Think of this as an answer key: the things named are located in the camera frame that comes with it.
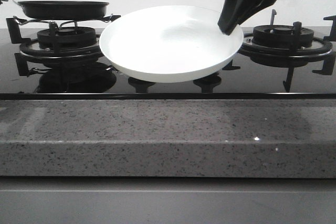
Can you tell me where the black pan support burner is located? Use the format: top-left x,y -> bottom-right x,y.
5,14 -> 121,77
238,9 -> 335,92

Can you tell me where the black gas burner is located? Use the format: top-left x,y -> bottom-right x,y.
252,25 -> 314,49
37,27 -> 97,49

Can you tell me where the black pan support left burner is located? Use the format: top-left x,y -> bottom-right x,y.
5,14 -> 121,77

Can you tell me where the black glass cooktop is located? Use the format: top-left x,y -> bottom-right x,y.
1,29 -> 335,100

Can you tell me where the black gas burner left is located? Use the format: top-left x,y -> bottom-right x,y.
37,27 -> 97,49

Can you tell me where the black frying pan green handle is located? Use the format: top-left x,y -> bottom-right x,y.
17,1 -> 109,20

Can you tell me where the wire pan reducer ring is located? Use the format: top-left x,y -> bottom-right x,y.
13,14 -> 114,30

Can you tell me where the black gas burner right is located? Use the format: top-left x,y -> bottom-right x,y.
252,25 -> 314,49

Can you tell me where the white round plate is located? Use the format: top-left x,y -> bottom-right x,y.
99,6 -> 244,83

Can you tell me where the black pan support right burner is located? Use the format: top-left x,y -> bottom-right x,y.
238,9 -> 335,92

